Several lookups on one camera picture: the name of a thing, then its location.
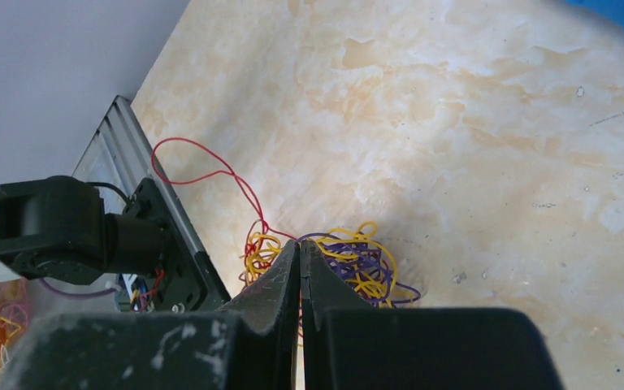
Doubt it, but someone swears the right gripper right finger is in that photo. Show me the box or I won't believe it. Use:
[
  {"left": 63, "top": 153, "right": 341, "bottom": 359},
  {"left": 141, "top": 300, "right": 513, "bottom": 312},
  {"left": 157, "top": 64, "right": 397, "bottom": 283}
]
[{"left": 300, "top": 241, "right": 377, "bottom": 389}]

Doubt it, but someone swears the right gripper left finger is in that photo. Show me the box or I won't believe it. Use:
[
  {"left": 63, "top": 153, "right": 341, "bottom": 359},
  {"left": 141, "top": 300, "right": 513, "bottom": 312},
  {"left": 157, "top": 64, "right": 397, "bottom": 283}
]
[{"left": 220, "top": 240, "right": 301, "bottom": 389}]

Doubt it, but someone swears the purple wire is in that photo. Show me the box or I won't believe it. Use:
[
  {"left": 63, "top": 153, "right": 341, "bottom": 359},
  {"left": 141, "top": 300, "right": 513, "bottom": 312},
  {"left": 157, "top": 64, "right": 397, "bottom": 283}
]
[{"left": 239, "top": 232, "right": 422, "bottom": 309}]

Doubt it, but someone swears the yellow wire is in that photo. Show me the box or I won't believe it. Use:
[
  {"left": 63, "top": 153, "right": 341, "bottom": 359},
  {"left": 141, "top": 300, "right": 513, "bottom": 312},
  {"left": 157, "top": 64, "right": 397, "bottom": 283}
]
[{"left": 241, "top": 220, "right": 399, "bottom": 309}]

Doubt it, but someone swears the red wire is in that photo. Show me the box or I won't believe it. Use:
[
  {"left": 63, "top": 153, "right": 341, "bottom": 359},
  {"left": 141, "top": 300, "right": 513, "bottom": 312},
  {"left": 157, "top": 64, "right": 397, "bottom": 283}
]
[{"left": 150, "top": 136, "right": 297, "bottom": 271}]

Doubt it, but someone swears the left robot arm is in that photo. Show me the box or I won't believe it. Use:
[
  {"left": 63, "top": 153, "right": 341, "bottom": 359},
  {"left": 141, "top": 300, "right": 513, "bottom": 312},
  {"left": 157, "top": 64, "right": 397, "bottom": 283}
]
[{"left": 0, "top": 176, "right": 230, "bottom": 313}]

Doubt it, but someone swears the aluminium frame rail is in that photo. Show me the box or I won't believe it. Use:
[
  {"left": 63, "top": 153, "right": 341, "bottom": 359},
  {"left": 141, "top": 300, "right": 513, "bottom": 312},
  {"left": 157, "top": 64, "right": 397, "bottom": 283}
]
[{"left": 73, "top": 96, "right": 231, "bottom": 313}]

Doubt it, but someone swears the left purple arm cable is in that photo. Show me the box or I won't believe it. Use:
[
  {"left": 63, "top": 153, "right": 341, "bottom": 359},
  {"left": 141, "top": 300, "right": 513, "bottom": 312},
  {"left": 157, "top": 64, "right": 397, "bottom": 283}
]
[{"left": 37, "top": 277, "right": 119, "bottom": 301}]

